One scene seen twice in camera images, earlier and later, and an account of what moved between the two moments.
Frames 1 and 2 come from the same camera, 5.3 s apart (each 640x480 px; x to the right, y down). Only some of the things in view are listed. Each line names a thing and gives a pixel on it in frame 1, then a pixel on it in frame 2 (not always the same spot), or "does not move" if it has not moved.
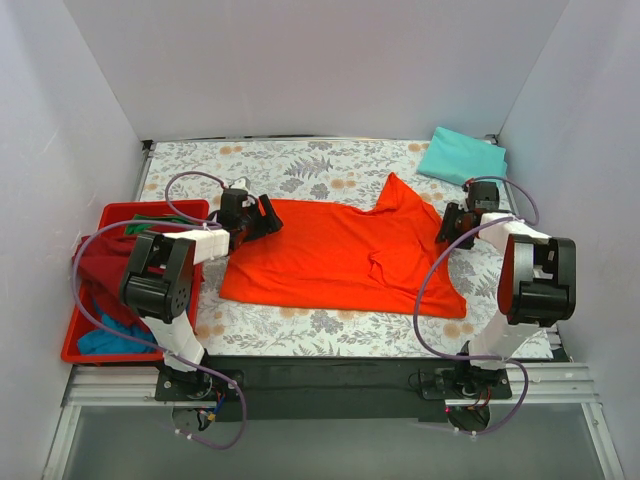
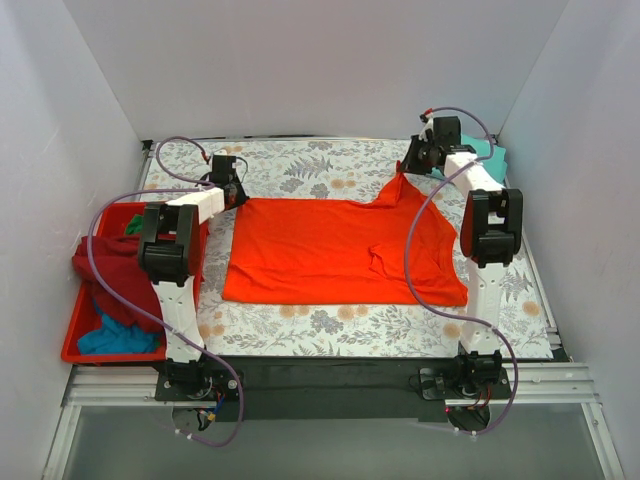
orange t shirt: [390, 259] does not move
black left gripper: [267, 215] to [236, 195]
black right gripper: [451, 226] to [412, 159]
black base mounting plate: [328, 389] does not move
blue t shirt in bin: [102, 342] does not move
